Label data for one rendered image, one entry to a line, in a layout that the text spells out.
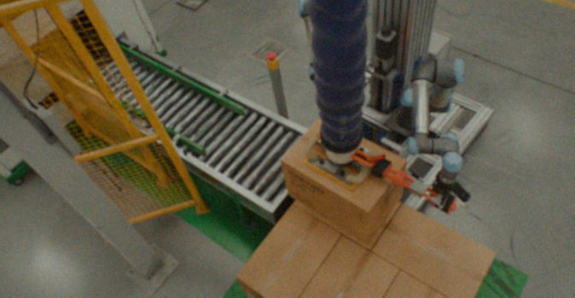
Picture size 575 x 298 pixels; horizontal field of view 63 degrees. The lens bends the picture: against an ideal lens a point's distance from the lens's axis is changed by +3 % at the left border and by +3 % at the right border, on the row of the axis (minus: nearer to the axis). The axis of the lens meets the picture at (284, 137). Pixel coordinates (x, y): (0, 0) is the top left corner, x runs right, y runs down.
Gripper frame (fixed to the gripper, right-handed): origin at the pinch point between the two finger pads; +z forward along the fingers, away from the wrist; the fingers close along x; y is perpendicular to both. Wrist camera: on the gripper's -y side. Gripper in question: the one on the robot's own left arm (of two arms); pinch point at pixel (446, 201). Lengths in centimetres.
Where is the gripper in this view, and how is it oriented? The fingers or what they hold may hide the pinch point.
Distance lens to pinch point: 239.7
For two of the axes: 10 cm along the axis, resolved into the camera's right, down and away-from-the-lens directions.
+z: 1.3, 6.0, 7.9
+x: -6.2, 6.7, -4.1
